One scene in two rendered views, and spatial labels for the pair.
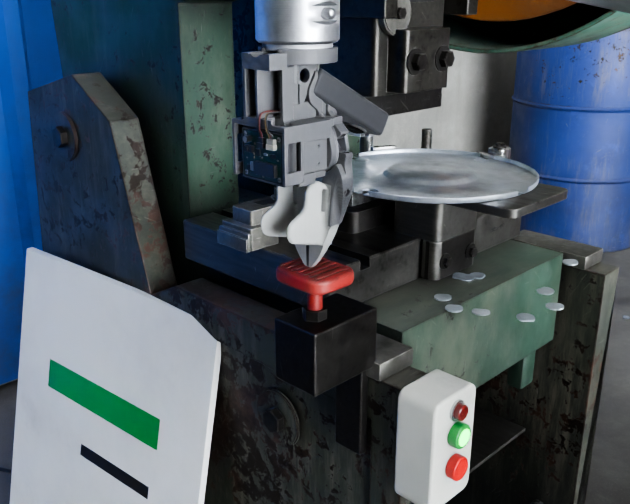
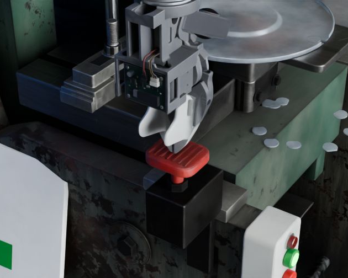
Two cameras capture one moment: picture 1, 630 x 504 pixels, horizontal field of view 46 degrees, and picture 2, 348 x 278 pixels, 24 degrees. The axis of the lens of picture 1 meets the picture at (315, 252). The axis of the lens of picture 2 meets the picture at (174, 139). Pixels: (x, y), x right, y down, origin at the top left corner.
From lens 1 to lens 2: 0.35 m
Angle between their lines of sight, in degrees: 17
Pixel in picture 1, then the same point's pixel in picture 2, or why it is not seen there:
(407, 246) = (226, 87)
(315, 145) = (185, 73)
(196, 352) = (44, 190)
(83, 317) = not seen: outside the picture
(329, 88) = (192, 21)
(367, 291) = (198, 134)
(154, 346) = not seen: outside the picture
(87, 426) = not seen: outside the picture
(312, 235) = (180, 134)
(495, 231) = not seen: hidden behind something
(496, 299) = (300, 122)
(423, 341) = (249, 175)
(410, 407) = (254, 244)
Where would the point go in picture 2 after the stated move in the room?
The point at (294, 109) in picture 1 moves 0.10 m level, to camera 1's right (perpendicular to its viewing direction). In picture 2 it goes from (168, 47) to (258, 38)
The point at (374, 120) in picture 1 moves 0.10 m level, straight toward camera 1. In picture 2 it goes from (221, 30) to (236, 71)
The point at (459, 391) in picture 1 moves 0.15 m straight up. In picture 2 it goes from (290, 226) to (300, 133)
